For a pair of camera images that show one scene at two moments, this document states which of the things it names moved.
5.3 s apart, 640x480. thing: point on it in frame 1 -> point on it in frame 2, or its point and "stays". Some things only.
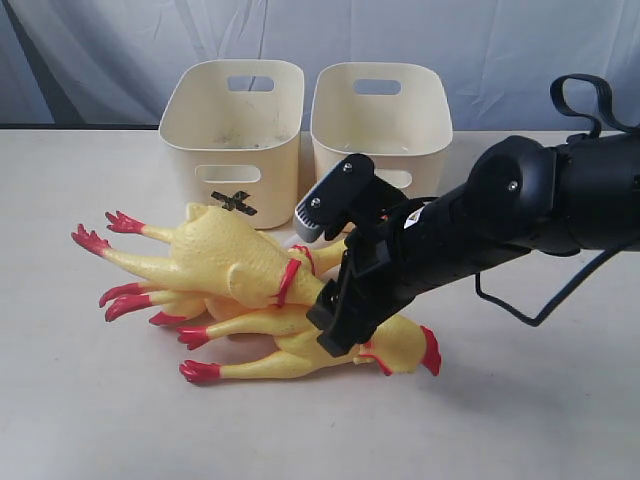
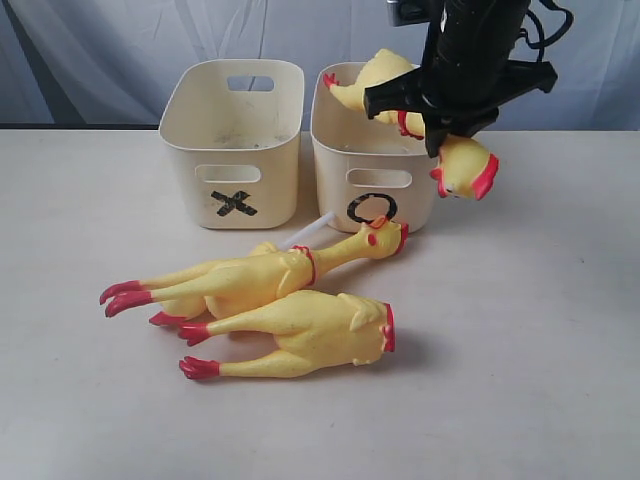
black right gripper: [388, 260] -> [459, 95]
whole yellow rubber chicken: [202, 247] -> [465, 168]
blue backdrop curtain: [105, 64] stays
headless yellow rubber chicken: [298, 340] stays
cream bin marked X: [232, 129] stays
